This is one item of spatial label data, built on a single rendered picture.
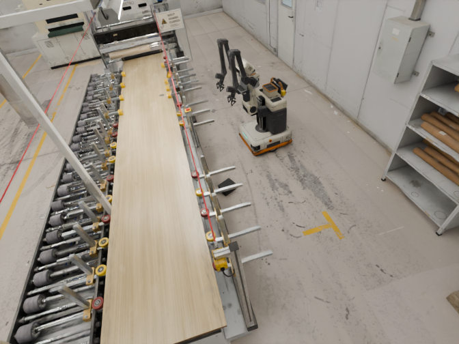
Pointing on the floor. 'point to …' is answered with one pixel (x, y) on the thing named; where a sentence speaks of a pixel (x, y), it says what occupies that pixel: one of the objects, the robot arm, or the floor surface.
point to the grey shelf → (428, 104)
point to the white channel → (32, 96)
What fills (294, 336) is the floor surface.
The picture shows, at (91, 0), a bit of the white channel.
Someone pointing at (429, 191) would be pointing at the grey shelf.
